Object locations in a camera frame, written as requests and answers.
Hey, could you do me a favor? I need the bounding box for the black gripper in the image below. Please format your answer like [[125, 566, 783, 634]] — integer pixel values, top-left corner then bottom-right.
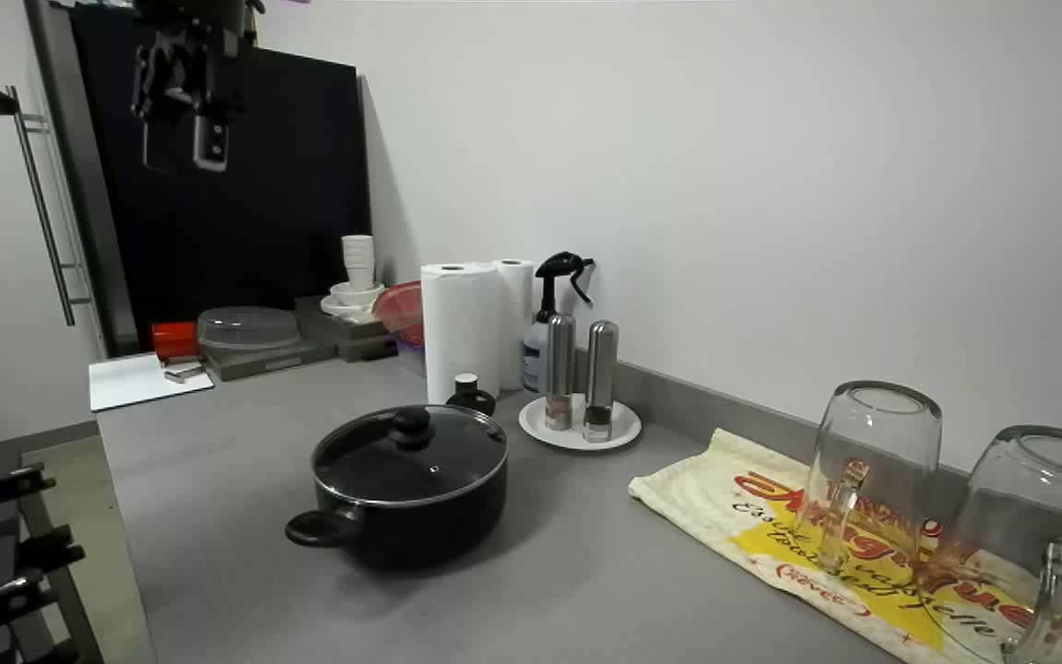
[[129, 0, 253, 178]]

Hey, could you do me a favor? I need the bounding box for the glass lid with black knob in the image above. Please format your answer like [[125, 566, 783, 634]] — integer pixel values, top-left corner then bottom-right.
[[310, 400, 511, 509]]

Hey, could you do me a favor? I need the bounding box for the round clear container lid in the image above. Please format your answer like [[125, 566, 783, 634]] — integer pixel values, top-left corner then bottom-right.
[[192, 302, 305, 360]]

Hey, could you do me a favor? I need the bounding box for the black cooking pot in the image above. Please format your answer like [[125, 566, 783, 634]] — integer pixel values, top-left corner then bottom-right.
[[285, 400, 511, 574]]

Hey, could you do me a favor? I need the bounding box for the large black board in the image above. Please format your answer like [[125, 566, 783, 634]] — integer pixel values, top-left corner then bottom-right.
[[65, 3, 377, 360]]

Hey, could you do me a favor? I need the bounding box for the small red box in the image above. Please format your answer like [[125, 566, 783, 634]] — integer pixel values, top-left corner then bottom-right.
[[148, 316, 204, 369]]

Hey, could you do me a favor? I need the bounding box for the white cup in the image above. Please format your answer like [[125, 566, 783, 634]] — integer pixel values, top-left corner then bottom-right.
[[336, 232, 381, 296]]

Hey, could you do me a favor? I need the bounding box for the white bowl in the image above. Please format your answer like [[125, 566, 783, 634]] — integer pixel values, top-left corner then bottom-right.
[[318, 281, 389, 328]]

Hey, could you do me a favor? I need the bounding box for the flat dark grey box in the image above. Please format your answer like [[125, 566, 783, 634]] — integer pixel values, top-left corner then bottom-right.
[[204, 334, 339, 386]]

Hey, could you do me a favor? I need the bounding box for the white paper pad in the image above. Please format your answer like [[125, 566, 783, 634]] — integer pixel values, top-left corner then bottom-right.
[[84, 348, 218, 415]]

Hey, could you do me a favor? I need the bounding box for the dark grey tray box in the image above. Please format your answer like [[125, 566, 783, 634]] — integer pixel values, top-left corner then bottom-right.
[[295, 292, 403, 365]]

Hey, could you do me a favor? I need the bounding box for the white paper towel roll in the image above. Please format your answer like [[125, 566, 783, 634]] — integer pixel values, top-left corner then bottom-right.
[[487, 253, 542, 393], [417, 258, 504, 410]]

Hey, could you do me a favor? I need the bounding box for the small dark bottle white cap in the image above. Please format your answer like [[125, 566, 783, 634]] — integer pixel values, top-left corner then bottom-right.
[[441, 369, 498, 420]]

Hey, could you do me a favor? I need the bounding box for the steel spice grinder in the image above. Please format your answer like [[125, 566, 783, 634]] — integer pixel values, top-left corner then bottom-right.
[[578, 316, 622, 446], [537, 314, 581, 434]]

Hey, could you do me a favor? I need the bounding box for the small round white plate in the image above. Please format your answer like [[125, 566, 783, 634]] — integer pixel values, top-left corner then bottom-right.
[[511, 391, 648, 458]]

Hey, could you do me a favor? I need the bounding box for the printed yellow red kitchen towel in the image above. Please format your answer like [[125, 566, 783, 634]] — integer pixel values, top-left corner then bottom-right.
[[627, 424, 1062, 664]]

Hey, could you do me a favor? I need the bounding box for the clear drinking glass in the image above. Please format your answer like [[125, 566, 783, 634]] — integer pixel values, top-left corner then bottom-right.
[[802, 376, 949, 574], [945, 420, 1062, 664]]

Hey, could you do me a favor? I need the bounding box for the metal bar door handle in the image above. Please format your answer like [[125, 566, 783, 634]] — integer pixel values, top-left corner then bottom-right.
[[10, 86, 101, 332]]

